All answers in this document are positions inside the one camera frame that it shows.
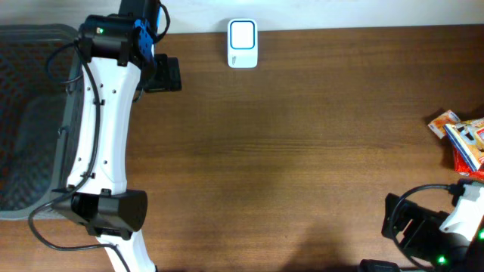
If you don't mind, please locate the orange Kleenex tissue pack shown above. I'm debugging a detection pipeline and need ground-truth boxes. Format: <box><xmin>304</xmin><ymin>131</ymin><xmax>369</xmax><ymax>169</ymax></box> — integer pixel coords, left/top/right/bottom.
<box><xmin>427</xmin><ymin>110</ymin><xmax>461</xmax><ymax>139</ymax></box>

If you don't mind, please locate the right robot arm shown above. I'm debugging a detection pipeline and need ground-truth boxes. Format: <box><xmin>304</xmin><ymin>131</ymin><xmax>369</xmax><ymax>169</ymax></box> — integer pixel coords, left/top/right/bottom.
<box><xmin>381</xmin><ymin>184</ymin><xmax>483</xmax><ymax>271</ymax></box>

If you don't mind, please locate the red candy packet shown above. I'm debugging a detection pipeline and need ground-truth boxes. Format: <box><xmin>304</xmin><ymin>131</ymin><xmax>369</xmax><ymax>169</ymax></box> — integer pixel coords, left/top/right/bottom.
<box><xmin>451</xmin><ymin>145</ymin><xmax>484</xmax><ymax>181</ymax></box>

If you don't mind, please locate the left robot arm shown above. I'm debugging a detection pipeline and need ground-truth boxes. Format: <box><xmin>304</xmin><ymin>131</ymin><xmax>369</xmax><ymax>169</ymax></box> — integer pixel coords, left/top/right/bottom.
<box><xmin>51</xmin><ymin>1</ymin><xmax>182</xmax><ymax>271</ymax></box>

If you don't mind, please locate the grey plastic mesh basket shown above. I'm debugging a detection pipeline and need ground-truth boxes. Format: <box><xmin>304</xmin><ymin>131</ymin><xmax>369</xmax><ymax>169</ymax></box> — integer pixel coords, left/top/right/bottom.
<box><xmin>1</xmin><ymin>24</ymin><xmax>83</xmax><ymax>221</ymax></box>

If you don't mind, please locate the left black cable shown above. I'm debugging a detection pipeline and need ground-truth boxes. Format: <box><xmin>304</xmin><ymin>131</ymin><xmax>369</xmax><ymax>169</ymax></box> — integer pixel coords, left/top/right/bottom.
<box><xmin>26</xmin><ymin>2</ymin><xmax>171</xmax><ymax>272</ymax></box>

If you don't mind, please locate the white barcode scanner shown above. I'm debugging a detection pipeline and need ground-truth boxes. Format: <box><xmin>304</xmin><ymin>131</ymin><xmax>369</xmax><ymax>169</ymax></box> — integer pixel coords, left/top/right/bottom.
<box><xmin>227</xmin><ymin>18</ymin><xmax>259</xmax><ymax>69</ymax></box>

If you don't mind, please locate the right black cable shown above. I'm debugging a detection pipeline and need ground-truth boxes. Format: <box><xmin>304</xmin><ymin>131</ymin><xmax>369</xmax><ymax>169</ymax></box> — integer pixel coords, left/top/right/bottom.
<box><xmin>389</xmin><ymin>183</ymin><xmax>464</xmax><ymax>271</ymax></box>

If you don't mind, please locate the yellow snack bag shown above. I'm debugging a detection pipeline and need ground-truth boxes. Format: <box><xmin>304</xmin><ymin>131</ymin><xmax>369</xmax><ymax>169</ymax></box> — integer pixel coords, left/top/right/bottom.
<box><xmin>444</xmin><ymin>118</ymin><xmax>483</xmax><ymax>172</ymax></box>

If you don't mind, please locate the black cable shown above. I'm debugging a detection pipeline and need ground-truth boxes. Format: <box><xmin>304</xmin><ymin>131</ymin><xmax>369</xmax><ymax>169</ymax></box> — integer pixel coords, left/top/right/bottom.
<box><xmin>389</xmin><ymin>183</ymin><xmax>464</xmax><ymax>271</ymax></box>
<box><xmin>26</xmin><ymin>2</ymin><xmax>171</xmax><ymax>272</ymax></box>

